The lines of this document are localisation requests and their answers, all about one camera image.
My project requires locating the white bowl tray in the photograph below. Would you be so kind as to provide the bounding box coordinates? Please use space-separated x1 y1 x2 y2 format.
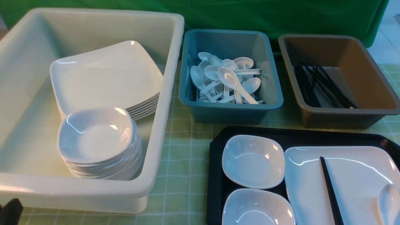
222 134 285 190
222 188 296 225

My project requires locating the white square rice plate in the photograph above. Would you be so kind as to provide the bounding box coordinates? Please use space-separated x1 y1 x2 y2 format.
285 146 400 225

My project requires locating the black chopstick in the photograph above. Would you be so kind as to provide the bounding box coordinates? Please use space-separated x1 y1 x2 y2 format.
319 157 344 225

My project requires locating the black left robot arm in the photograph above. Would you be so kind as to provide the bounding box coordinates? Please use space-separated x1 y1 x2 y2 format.
0 198 24 225

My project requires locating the white spoon top front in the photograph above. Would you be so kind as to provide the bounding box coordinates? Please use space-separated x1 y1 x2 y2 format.
217 67 259 104

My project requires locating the teal plastic bin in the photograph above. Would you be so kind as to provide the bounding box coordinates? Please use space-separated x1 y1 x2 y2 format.
178 29 284 124

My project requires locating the stack of white square plates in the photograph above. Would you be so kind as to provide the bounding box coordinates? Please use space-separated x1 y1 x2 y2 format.
50 40 164 120

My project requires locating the green checked tablecloth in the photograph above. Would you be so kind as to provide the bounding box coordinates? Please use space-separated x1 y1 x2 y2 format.
0 61 400 225

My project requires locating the black serving tray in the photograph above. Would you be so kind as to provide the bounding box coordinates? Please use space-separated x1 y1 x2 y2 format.
206 126 400 225

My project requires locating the stack of white bowls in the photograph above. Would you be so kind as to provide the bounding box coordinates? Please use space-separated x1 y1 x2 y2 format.
57 107 144 181

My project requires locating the black chopsticks bundle in bin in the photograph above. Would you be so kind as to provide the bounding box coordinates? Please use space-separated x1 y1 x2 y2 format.
294 62 358 109

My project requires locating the brown plastic bin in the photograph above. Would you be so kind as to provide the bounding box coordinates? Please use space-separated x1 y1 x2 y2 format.
278 34 399 129

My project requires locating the large white plastic tub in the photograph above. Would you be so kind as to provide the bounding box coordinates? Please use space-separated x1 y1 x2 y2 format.
1 7 185 214

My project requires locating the green backdrop cloth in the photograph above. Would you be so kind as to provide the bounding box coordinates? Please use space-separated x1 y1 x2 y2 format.
1 0 388 59

